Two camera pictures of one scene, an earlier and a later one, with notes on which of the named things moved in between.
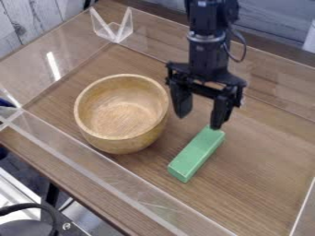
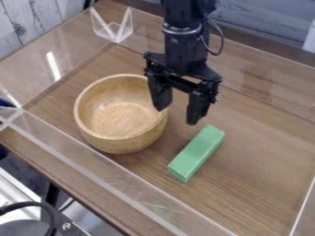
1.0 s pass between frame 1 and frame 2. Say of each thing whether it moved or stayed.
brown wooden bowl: stayed
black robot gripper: moved
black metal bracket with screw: stayed
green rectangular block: stayed
